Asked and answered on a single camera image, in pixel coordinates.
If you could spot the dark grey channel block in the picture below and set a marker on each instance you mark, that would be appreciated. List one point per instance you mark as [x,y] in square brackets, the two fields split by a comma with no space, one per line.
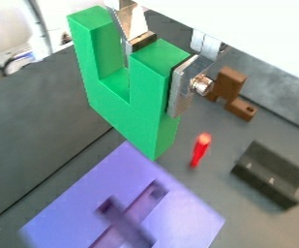
[269,174]

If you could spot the brown cross-shaped block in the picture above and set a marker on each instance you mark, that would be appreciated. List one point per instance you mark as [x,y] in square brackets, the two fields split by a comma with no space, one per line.
[225,88]

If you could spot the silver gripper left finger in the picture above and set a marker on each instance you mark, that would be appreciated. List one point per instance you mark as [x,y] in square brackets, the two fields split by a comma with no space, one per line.
[127,15]

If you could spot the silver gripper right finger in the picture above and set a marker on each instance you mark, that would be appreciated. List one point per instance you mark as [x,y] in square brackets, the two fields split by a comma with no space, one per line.
[188,76]

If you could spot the green U-shaped block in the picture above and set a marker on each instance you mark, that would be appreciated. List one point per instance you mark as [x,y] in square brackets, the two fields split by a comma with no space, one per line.
[127,87]

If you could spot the purple board with cross slot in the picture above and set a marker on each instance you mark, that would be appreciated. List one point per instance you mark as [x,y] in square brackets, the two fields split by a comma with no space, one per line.
[127,204]

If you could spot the red peg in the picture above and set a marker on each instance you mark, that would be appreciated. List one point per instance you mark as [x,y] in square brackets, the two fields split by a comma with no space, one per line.
[200,146]

